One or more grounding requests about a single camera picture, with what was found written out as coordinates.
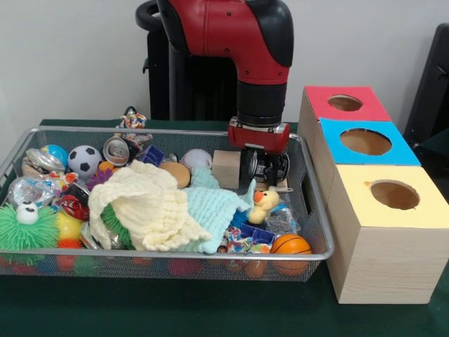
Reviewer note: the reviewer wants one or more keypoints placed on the shallow metal mesh bin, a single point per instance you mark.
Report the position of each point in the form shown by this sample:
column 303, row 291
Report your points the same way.
column 298, row 224

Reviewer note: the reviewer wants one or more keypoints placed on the dark green table cloth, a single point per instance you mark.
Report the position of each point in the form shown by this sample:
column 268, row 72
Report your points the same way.
column 435, row 151
column 175, row 309

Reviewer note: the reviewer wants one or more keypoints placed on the crushed clear water bottle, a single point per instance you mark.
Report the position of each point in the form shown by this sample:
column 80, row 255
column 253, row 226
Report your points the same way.
column 282, row 221

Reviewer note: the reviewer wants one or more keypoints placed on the black upright panel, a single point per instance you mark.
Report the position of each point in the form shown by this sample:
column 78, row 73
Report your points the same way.
column 431, row 87

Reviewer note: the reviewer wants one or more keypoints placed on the cream yellow cloth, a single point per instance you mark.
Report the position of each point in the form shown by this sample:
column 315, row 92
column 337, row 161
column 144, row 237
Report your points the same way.
column 147, row 210

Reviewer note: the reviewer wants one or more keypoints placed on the small yellow duck plush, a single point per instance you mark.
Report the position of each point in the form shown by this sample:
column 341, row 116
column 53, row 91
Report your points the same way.
column 263, row 207

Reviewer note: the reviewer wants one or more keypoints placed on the green spiky ball with eyes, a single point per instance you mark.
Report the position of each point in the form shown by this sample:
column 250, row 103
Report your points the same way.
column 31, row 235

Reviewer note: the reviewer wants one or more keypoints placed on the white toy baseball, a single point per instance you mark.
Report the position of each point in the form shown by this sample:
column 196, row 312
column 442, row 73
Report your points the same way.
column 196, row 159

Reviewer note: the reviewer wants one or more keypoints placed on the plain wooden cube block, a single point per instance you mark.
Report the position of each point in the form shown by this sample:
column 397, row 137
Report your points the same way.
column 226, row 168

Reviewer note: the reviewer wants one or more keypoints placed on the small toy soccer ball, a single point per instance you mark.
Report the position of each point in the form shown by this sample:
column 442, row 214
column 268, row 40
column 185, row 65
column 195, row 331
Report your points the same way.
column 85, row 161

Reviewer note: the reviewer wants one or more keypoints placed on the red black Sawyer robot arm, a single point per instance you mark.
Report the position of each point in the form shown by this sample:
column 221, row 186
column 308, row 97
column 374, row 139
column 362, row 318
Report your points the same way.
column 238, row 35

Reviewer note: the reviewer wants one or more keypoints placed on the crushed black drink can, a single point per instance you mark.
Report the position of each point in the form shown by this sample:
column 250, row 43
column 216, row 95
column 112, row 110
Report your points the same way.
column 261, row 168

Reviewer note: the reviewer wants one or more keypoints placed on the orange toy basketball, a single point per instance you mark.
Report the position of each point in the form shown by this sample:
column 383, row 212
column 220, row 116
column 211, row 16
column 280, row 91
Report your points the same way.
column 291, row 244

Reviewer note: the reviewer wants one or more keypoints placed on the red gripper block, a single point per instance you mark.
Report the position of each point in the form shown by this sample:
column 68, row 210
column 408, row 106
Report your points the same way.
column 259, row 140

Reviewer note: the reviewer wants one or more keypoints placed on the wooden box with three holes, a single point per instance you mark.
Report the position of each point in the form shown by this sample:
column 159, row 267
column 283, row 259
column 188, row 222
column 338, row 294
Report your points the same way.
column 386, row 267

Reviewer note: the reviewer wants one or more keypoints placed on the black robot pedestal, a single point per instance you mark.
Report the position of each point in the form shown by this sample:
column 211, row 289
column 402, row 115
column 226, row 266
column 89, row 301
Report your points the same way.
column 165, row 87

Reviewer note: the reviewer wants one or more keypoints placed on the mint green cloth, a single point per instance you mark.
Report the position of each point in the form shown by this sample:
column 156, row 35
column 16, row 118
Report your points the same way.
column 210, row 207

